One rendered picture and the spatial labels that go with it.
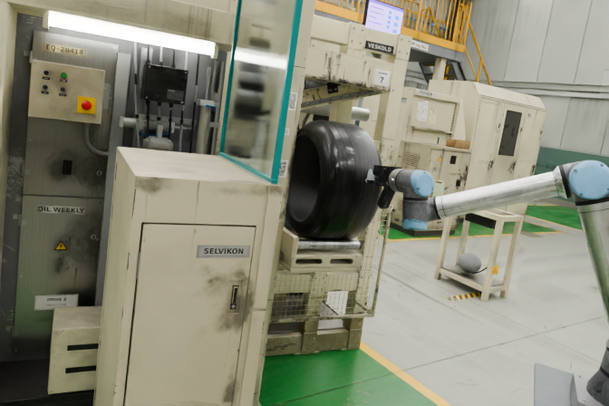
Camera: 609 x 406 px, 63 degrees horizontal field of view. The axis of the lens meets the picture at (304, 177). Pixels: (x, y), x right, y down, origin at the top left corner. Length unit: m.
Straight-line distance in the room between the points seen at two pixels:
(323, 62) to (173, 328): 1.51
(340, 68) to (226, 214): 1.34
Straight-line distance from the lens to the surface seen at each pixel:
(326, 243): 2.23
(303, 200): 2.55
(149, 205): 1.30
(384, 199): 1.98
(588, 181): 1.73
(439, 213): 1.94
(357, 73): 2.56
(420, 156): 6.81
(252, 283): 1.45
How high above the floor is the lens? 1.49
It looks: 8 degrees down
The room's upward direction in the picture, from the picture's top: 8 degrees clockwise
